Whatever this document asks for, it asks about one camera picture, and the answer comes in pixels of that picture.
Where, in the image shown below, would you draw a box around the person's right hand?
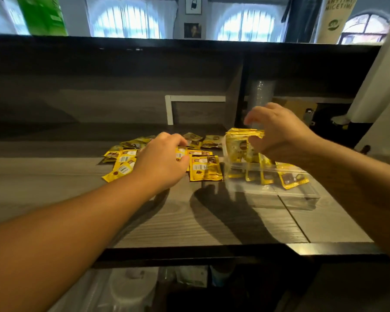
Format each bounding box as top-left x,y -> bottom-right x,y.
244,102 -> 318,165

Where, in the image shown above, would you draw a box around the person's left hand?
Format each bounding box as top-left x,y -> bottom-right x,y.
133,132 -> 190,192

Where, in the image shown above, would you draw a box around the pile of yellow sachets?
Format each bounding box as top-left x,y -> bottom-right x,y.
101,132 -> 224,183

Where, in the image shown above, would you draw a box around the row of packets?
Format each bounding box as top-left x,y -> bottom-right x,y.
224,127 -> 310,190

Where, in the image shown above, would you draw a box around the clear plastic container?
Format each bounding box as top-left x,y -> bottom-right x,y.
221,134 -> 322,210

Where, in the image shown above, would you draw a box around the person's left forearm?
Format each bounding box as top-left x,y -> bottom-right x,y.
0,167 -> 156,312

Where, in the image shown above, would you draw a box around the person's right forearm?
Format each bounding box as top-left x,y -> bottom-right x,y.
296,136 -> 390,267

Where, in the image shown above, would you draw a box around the brown clipboard with metal clip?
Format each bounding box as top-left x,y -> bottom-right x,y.
273,97 -> 318,127

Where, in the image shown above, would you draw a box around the wrapped stack of clear cups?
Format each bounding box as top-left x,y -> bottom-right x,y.
247,80 -> 277,111

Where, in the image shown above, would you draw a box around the white paper packet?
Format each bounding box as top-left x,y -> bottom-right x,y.
175,265 -> 208,288

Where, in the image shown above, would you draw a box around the dark curtain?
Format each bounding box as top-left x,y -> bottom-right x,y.
284,0 -> 324,43

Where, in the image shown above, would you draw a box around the white banner with green logo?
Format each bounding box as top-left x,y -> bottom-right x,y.
313,0 -> 360,45

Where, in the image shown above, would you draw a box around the wrapped stack of white lids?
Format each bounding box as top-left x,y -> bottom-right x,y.
109,268 -> 159,312

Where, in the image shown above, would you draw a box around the small blue container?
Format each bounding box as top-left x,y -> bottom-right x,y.
211,264 -> 234,286

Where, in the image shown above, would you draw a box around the arched paned window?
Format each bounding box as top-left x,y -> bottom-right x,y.
337,11 -> 390,45

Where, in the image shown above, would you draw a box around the clear plastic sleeve of cups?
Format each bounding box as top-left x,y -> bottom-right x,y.
49,269 -> 111,312

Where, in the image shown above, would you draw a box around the white angled bracket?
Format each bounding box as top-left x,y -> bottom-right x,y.
165,95 -> 227,126

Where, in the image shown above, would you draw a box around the dark portrait picture frame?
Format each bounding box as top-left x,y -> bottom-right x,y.
184,22 -> 202,39

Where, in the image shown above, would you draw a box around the light picture frame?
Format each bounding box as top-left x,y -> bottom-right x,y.
185,0 -> 202,15

